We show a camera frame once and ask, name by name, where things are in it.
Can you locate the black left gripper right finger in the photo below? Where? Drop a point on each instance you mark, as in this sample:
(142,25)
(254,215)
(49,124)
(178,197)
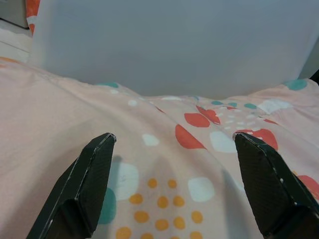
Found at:
(269,189)

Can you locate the white bed sheet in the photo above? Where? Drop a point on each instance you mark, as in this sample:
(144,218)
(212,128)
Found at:
(12,39)

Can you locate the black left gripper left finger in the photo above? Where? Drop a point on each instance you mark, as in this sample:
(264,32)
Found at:
(82,189)

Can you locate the grey pillow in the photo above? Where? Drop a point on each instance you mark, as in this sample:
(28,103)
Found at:
(174,44)

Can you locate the pink patterned bed cover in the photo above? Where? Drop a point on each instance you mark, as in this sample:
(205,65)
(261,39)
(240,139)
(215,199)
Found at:
(62,112)

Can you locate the orange white patterned pillow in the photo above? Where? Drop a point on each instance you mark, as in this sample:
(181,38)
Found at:
(32,12)

